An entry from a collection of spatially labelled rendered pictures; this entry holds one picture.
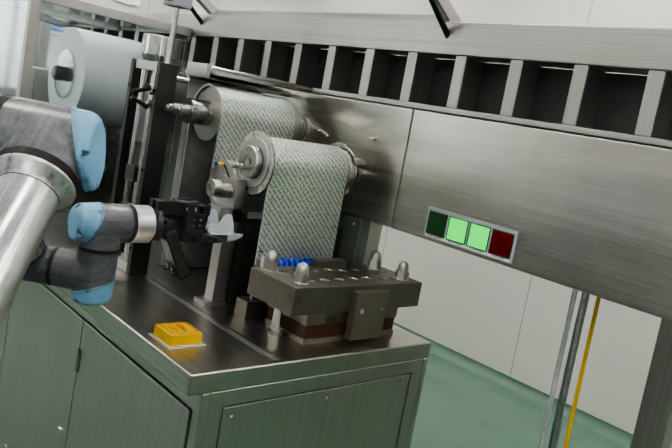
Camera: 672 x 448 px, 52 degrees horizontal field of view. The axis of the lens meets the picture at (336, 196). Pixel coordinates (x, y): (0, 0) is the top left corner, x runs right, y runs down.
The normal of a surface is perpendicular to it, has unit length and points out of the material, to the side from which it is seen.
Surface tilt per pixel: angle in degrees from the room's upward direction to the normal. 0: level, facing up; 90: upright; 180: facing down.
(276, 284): 90
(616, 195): 90
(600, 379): 90
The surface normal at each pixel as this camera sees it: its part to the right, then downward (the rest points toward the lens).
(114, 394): -0.73, -0.06
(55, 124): 0.21, -0.51
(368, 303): 0.66, 0.21
